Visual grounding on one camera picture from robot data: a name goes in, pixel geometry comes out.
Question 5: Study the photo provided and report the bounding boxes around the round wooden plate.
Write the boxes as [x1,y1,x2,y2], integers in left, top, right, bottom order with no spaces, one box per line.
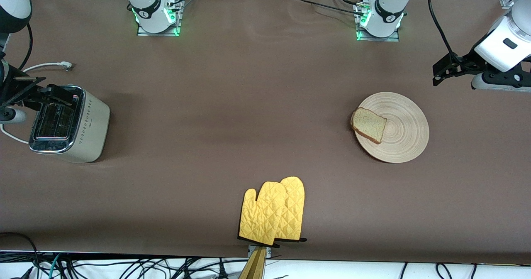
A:
[353,91,430,164]

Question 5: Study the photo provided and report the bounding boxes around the brown bread slice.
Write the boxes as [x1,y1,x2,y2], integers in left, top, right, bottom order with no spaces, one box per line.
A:
[351,107,387,145]

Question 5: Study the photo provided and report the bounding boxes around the white chrome two-slot toaster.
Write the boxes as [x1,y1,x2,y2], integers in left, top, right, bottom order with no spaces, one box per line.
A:
[28,84,111,164]

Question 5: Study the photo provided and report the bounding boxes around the brown table cover sheet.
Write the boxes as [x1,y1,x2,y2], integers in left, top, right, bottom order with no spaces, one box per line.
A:
[0,0,531,265]

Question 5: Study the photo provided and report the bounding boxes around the yellow quilted oven mitt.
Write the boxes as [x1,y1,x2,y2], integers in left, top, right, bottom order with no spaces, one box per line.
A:
[238,181,289,246]
[274,176,307,243]

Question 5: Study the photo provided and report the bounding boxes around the white toaster power cable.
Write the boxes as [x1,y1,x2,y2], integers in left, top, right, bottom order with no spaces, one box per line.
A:
[0,61,73,144]

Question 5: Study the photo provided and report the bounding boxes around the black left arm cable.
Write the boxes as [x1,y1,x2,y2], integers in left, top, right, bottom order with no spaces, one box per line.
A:
[426,0,462,64]

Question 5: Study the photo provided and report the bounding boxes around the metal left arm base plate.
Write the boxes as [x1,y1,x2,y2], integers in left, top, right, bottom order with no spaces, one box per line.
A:
[356,3,401,42]

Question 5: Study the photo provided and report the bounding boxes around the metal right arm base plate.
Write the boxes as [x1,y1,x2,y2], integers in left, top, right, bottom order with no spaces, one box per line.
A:
[137,0,184,37]

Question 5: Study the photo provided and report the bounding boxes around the black left base cable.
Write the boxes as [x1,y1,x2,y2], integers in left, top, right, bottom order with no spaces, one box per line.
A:
[286,0,370,16]

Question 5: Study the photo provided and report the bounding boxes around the teal floor cable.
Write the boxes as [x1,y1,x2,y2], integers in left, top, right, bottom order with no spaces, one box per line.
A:
[48,253,62,279]

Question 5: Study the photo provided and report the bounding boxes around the tangled black floor cables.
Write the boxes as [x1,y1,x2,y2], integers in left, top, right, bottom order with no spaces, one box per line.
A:
[0,232,249,279]

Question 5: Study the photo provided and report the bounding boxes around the small metal clamp bracket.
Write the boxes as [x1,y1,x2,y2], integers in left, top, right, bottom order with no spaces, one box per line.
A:
[247,245,272,259]

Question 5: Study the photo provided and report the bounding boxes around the wooden post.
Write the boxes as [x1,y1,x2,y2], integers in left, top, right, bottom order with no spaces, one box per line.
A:
[238,247,267,279]

